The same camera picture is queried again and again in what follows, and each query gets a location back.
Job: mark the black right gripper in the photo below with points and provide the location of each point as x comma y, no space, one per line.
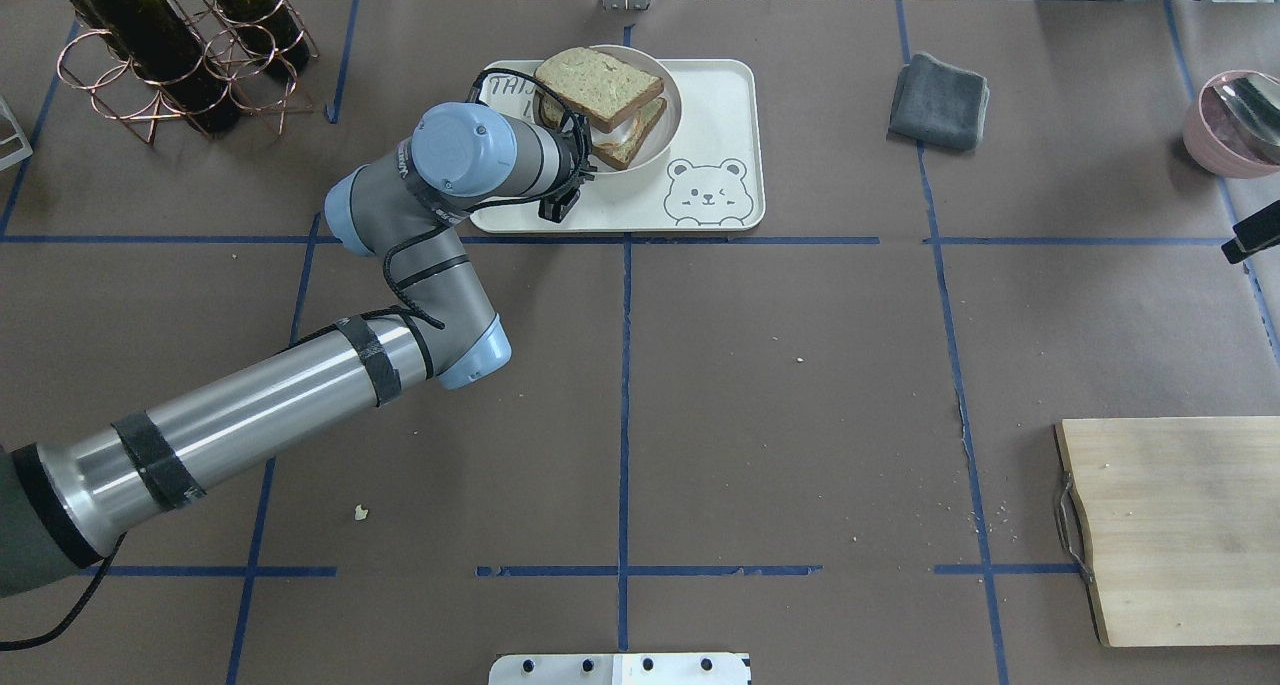
1250,236

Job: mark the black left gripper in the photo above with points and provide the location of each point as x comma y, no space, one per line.
584,158

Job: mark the bread slice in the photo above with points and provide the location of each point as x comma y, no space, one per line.
606,89
619,149

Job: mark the white round plate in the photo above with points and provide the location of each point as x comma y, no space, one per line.
547,109

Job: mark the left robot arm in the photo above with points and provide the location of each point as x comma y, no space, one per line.
64,505

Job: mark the cream bear tray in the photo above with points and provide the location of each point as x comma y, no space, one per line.
710,180

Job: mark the pink bowl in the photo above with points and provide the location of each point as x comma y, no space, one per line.
1213,139

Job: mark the metal scoop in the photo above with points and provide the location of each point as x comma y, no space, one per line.
1252,102

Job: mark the wooden cutting board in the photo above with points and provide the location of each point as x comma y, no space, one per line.
1178,519

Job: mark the grey folded cloth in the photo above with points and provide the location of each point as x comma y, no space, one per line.
939,104

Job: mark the dark green wine bottle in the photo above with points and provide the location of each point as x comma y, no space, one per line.
162,49

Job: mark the copper wire bottle rack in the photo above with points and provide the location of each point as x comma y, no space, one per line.
88,65

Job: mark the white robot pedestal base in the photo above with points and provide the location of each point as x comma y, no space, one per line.
623,668

